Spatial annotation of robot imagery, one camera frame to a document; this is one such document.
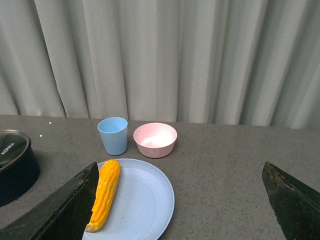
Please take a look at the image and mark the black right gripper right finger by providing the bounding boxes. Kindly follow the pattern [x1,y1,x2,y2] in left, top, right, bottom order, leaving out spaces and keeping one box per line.
[262,162,320,240]

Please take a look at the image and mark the light blue cup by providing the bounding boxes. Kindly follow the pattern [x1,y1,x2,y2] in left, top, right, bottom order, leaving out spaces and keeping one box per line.
[97,117,128,156]

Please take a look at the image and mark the pink bowl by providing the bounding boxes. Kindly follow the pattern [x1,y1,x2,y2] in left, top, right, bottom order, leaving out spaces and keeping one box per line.
[133,122,178,159]

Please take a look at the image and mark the glass pot lid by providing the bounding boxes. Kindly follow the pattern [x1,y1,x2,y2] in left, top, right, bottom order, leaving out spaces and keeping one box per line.
[0,129,31,170]

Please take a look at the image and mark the yellow corn cob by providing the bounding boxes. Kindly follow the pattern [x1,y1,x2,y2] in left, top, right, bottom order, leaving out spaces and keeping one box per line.
[85,159,121,232]

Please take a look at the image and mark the dark blue pot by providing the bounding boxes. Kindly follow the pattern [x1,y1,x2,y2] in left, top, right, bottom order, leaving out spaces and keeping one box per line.
[0,142,41,206]

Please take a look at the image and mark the grey white curtain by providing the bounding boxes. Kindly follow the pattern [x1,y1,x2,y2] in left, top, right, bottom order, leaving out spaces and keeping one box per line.
[0,0,320,130]

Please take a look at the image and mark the light blue plate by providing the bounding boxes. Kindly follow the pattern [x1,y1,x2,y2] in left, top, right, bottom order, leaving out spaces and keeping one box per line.
[82,158,175,240]

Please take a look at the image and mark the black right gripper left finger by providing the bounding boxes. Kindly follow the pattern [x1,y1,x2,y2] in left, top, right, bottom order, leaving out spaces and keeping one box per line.
[0,162,99,240]

